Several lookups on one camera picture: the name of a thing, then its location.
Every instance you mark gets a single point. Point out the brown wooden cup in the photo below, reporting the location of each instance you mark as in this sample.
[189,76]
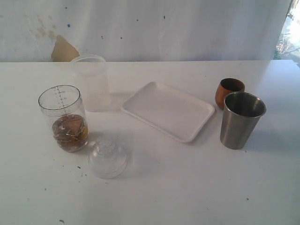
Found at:
[225,87]

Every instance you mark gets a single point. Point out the brown almonds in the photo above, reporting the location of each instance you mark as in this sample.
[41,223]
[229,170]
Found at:
[70,132]

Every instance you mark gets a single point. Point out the stainless steel cup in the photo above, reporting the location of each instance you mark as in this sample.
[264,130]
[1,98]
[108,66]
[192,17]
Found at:
[241,114]

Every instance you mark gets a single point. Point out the clear domed shaker lid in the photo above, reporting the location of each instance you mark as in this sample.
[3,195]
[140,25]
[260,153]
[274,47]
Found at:
[107,159]

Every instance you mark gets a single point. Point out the clear plastic shaker cup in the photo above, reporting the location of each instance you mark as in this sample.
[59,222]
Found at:
[60,100]

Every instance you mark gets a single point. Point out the white rectangular tray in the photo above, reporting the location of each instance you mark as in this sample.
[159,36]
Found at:
[171,111]

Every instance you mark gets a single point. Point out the translucent plastic container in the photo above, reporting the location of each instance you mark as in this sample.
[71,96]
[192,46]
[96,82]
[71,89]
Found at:
[90,73]

